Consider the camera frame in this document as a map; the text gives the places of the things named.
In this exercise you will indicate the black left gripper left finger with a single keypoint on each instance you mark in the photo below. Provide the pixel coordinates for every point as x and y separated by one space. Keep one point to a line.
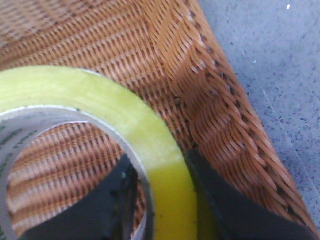
106 213

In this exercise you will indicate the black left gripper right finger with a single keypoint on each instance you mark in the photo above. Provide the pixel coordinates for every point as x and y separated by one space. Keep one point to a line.
227 214

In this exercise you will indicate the yellow-green tape roll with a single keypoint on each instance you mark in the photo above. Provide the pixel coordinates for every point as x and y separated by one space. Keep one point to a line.
34 99

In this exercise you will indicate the brown wicker basket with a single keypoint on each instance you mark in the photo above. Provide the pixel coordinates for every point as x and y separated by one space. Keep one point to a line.
164 52

